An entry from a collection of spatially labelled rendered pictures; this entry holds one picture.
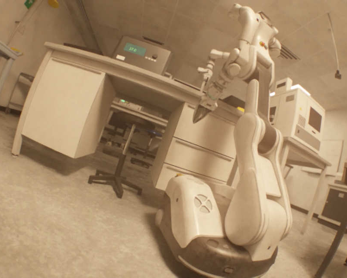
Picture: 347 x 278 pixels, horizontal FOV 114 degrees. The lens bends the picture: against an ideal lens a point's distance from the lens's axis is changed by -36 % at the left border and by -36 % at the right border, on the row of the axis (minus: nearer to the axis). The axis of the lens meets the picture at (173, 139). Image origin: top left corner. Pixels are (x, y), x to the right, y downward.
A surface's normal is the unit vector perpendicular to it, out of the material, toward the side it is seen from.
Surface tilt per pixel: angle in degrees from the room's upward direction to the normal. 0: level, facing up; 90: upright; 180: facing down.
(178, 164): 90
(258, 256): 90
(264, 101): 80
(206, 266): 90
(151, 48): 90
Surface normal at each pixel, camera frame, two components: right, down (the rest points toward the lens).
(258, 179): 0.46, -0.53
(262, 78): 0.37, -0.12
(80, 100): 0.18, 0.00
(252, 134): -0.75, -0.30
